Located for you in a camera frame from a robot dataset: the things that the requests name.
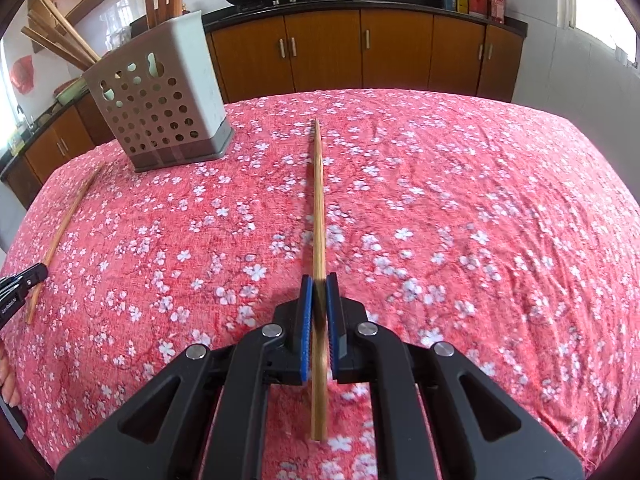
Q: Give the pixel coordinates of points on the black kitchen countertop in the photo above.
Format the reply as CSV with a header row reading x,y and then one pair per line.
x,y
390,5

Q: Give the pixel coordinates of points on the red hanging bag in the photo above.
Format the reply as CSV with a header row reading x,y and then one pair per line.
x,y
22,74

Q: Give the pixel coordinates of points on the wooden base cabinets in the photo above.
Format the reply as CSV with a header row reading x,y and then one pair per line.
x,y
55,140
325,50

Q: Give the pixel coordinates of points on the grey perforated utensil holder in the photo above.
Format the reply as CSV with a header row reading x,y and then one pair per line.
x,y
175,55

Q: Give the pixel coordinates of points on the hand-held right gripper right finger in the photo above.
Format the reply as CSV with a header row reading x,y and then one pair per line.
x,y
334,330

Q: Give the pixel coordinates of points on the cooking oil bottle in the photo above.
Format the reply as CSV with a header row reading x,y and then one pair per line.
x,y
497,2

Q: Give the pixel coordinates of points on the pale green basin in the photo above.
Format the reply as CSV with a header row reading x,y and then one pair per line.
x,y
69,92

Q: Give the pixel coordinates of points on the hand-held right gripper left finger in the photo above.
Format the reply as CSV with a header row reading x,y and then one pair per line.
x,y
306,330

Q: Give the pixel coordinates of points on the red floral tablecloth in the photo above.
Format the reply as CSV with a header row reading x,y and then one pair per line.
x,y
450,185

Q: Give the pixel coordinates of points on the person's left hand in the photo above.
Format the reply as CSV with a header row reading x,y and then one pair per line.
x,y
6,375

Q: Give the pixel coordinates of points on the window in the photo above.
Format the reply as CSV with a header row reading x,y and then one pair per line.
x,y
600,5

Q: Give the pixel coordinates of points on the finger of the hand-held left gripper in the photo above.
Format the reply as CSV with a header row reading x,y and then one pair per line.
x,y
30,275

